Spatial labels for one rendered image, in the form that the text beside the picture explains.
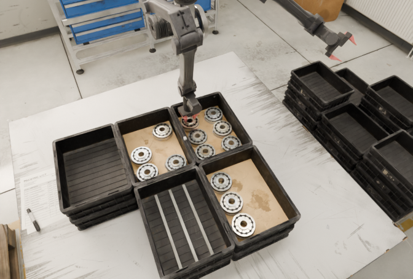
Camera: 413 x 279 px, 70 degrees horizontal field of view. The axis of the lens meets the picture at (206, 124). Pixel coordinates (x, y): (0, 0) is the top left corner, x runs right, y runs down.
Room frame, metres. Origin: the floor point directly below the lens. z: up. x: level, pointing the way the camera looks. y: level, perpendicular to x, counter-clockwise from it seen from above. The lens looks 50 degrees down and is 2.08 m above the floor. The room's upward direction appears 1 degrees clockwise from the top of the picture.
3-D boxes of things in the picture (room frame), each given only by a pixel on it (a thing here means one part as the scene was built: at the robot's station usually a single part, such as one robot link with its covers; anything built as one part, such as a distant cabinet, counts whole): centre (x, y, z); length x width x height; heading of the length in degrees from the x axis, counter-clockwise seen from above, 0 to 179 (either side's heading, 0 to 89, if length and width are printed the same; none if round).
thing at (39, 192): (0.66, 0.82, 0.70); 0.33 x 0.23 x 0.01; 28
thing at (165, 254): (0.47, 0.10, 0.87); 0.40 x 0.30 x 0.11; 24
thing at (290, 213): (0.59, -0.18, 0.87); 0.40 x 0.30 x 0.11; 24
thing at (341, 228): (0.81, 0.13, 0.35); 1.60 x 1.60 x 0.70; 28
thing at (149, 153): (0.81, 0.32, 0.86); 0.10 x 0.10 x 0.01
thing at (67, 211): (0.72, 0.53, 0.92); 0.40 x 0.30 x 0.02; 24
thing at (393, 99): (1.51, -1.42, 0.37); 0.40 x 0.30 x 0.45; 28
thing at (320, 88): (1.68, -0.87, 0.37); 0.40 x 0.30 x 0.45; 28
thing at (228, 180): (0.67, -0.07, 0.86); 0.10 x 0.10 x 0.01
